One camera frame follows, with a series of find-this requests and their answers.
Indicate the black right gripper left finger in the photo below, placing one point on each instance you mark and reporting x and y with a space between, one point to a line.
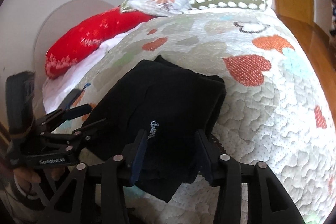
94 194

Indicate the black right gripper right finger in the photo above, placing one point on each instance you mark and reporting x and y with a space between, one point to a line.
268 201

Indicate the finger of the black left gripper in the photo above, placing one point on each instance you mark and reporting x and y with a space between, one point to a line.
81 134
58 117

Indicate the black pants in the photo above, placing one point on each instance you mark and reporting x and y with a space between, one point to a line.
170 104

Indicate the person's left hand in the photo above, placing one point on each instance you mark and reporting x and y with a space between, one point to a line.
26 176

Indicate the black smartphone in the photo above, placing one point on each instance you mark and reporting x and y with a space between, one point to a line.
70 99

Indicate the white bed sheet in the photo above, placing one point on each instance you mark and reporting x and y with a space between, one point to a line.
55 91

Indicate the red Happy pillow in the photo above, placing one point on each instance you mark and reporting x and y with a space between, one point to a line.
85 38

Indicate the heart patterned quilt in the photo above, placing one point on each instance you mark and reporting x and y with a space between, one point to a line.
275 109

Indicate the round grey headboard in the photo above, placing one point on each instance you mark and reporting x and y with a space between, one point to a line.
57 24

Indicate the floral white pillow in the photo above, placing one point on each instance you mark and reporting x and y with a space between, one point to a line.
156 7

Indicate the green white patterned pillow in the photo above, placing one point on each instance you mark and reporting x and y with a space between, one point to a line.
236 4

